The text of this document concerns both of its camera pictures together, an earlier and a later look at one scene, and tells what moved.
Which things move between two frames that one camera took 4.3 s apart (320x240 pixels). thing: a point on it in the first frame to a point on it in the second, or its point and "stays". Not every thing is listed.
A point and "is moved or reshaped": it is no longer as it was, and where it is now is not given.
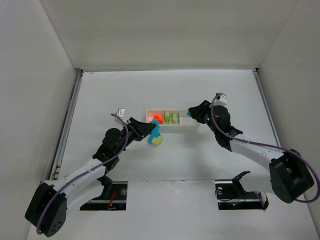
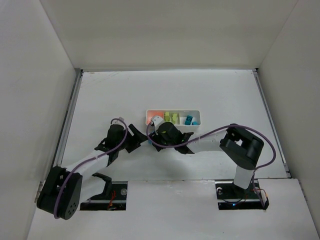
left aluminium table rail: x=62 y=136 stays
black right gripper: x=204 y=111 to x=155 y=140
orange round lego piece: x=157 y=117 is moved or reshaped
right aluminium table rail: x=266 y=102 stays
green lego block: x=166 y=118 stays
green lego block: x=174 y=118 stays
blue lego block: x=155 y=132 is moved or reshaped
